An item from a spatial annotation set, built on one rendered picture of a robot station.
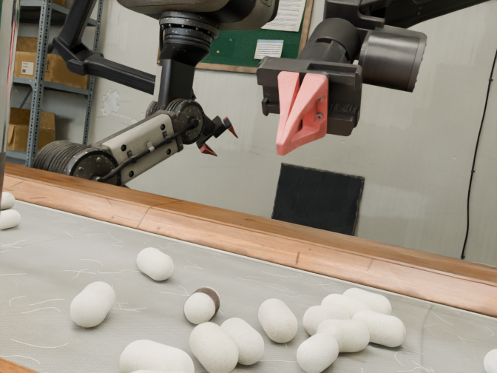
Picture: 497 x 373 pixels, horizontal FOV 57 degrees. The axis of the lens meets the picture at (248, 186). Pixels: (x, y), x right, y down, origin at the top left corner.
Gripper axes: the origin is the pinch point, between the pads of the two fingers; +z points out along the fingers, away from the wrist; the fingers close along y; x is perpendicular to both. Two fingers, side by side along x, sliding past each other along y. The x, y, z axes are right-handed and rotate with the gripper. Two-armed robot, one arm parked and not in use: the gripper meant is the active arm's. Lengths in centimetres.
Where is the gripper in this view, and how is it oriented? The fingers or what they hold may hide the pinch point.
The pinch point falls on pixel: (282, 143)
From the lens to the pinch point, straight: 41.2
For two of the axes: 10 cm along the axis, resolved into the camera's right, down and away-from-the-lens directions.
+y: 9.3, 1.8, -3.3
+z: -3.6, 6.7, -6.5
